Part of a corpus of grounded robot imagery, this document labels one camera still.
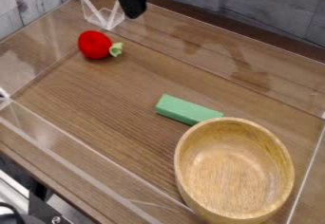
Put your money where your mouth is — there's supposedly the red plush strawberry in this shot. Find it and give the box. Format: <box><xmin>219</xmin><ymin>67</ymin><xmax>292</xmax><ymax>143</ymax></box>
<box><xmin>77</xmin><ymin>30</ymin><xmax>122</xmax><ymax>60</ymax></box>

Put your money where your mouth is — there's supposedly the green rectangular block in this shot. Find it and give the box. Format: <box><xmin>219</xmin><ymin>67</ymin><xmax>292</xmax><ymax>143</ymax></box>
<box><xmin>154</xmin><ymin>94</ymin><xmax>223</xmax><ymax>125</ymax></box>

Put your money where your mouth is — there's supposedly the wooden bowl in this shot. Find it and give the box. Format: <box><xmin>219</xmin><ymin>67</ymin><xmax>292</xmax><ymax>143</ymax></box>
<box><xmin>173</xmin><ymin>117</ymin><xmax>294</xmax><ymax>224</ymax></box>

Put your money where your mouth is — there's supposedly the clear acrylic tray wall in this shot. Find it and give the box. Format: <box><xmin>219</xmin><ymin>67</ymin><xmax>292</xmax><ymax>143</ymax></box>
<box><xmin>0</xmin><ymin>0</ymin><xmax>325</xmax><ymax>224</ymax></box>

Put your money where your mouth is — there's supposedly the black metal bracket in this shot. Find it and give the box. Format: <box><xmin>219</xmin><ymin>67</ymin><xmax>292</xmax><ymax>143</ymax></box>
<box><xmin>27</xmin><ymin>193</ymin><xmax>64</xmax><ymax>224</ymax></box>

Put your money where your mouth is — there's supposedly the black cable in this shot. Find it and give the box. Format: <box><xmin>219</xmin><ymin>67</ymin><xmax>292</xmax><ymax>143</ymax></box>
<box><xmin>0</xmin><ymin>202</ymin><xmax>26</xmax><ymax>224</ymax></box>

